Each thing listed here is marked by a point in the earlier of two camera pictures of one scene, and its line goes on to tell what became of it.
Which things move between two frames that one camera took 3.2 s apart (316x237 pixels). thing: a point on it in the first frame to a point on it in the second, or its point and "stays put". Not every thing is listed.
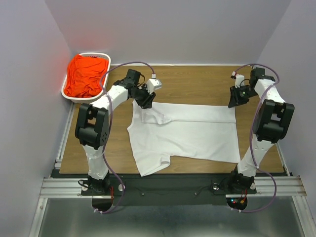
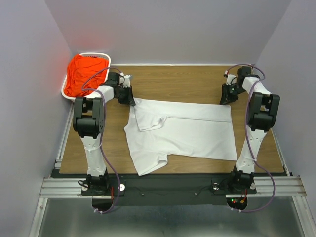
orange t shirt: [84, 75] stays put
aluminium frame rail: [58, 188] stays put
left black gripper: [147, 102] to [129, 100]
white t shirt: [199, 131] stays put
